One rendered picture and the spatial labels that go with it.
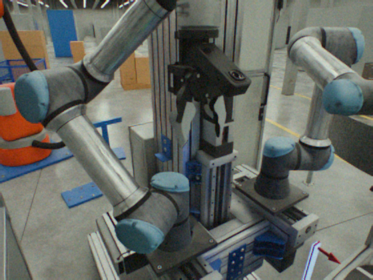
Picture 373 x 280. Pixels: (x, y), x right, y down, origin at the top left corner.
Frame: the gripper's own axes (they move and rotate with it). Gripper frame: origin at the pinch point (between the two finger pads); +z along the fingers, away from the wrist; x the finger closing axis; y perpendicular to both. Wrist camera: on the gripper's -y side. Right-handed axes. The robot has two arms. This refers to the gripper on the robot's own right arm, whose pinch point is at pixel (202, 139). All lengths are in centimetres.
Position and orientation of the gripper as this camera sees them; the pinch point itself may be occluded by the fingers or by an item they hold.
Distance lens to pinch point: 50.7
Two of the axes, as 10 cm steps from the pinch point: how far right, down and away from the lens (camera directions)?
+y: -5.6, -3.5, 7.5
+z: 0.0, 9.1, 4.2
